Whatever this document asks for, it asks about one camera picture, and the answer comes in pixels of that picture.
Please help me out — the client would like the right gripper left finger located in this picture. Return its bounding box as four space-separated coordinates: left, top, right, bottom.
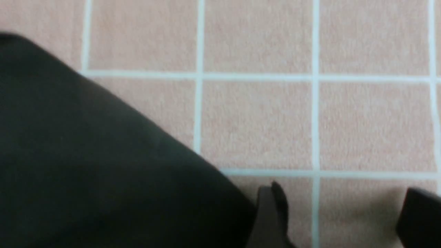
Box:
247 182 296 248

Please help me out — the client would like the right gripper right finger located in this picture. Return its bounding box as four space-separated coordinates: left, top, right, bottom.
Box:
396 187 441 248

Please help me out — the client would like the dark gray long-sleeve shirt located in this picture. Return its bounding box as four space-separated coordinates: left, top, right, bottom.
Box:
1 32 256 248

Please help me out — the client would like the pink grid tablecloth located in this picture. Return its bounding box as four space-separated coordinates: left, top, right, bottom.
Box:
1 0 440 248

